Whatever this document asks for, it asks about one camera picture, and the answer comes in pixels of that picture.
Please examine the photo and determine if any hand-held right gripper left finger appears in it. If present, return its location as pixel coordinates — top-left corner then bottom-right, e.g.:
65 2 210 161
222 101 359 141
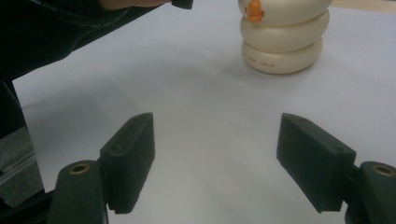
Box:
99 112 156 215

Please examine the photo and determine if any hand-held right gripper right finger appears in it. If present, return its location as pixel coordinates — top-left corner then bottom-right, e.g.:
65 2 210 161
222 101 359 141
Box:
276 112 357 214

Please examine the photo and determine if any cream ringed pen holder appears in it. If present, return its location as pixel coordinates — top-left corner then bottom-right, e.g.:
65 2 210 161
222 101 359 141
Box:
239 0 331 75

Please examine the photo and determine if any white board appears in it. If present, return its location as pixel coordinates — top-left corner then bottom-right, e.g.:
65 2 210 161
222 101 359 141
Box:
12 0 396 224

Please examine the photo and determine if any left hand-held gripper cable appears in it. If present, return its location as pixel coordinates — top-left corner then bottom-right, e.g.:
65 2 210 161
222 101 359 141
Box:
31 0 132 30

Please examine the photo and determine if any aluminium floor rail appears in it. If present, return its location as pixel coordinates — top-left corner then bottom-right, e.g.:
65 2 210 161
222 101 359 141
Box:
0 151 35 185

